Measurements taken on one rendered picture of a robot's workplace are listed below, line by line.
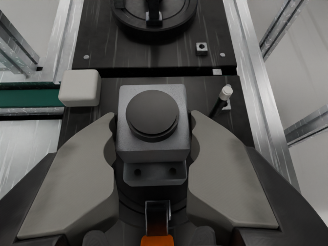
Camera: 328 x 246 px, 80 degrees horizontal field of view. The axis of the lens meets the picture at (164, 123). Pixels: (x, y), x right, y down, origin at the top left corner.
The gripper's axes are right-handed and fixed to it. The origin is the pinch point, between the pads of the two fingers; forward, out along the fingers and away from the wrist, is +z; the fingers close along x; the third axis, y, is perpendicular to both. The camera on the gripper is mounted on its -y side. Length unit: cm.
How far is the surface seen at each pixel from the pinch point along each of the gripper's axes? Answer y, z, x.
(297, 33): 0, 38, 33
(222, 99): 0.2, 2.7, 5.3
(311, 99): 10.2, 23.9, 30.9
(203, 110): 5.7, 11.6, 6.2
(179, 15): -4.9, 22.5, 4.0
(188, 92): 4.0, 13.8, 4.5
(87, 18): -4.6, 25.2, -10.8
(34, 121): 9.1, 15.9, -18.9
